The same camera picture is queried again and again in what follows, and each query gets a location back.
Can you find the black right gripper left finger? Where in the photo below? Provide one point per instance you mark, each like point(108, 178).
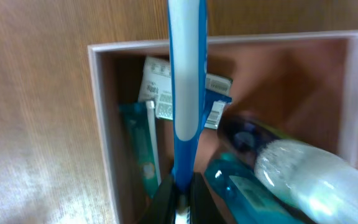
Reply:
point(163, 205)

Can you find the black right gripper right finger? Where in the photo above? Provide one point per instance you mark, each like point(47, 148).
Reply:
point(203, 209)

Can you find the teal Colgate toothpaste tube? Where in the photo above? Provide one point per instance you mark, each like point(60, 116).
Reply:
point(139, 120)

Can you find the clear spray bottle dark liquid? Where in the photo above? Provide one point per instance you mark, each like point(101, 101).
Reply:
point(317, 182)

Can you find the green white Dettol soap box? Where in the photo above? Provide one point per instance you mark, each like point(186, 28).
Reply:
point(157, 86)

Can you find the blue white toothbrush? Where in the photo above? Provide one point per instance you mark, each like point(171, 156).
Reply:
point(188, 31)

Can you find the teal Listerine mouthwash bottle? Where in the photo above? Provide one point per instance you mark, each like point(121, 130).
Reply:
point(245, 196)

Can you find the blue disposable razor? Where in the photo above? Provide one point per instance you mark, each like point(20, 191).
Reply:
point(213, 108)

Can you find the white box pink interior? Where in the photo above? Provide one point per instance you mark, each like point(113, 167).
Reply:
point(104, 84)

